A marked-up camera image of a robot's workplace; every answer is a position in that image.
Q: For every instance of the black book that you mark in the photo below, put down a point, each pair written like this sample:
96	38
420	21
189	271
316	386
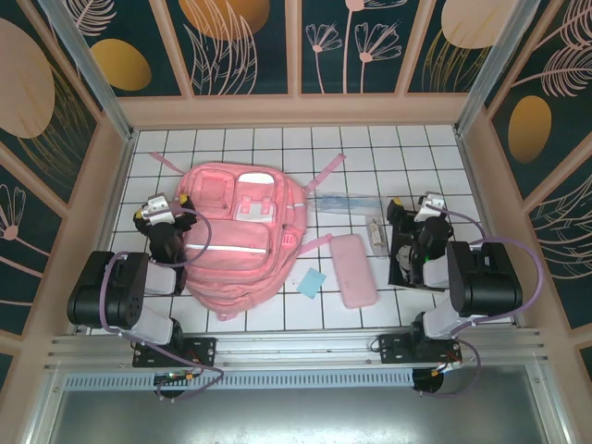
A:
401	273

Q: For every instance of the clear plastic ruler sleeve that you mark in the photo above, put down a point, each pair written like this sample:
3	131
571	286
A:
347	202

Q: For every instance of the pink backpack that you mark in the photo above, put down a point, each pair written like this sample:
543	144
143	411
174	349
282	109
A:
231	259

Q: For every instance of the pink pencil case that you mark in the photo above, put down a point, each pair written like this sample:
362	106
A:
353	273

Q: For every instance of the blue sticky note pad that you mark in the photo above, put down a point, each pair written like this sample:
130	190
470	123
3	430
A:
311	283

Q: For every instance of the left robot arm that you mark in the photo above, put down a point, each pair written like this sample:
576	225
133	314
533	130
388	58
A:
106	291

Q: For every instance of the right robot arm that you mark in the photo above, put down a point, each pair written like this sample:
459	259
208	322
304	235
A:
485	282

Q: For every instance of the grey metal panel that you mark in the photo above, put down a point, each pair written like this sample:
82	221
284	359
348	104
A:
296	416

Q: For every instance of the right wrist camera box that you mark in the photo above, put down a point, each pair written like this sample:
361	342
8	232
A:
434	205

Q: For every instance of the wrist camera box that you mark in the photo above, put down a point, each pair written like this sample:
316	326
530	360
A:
434	205
159	207

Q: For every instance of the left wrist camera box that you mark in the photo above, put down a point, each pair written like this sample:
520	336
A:
159	207

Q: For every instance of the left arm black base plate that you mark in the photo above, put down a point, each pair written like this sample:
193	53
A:
203	349

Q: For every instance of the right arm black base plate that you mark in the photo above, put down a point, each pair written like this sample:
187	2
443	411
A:
393	349

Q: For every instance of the aluminium frame post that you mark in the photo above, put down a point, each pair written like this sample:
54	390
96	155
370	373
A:
490	69
92	74

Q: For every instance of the aluminium mounting rail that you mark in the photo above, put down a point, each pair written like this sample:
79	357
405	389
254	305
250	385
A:
296	344

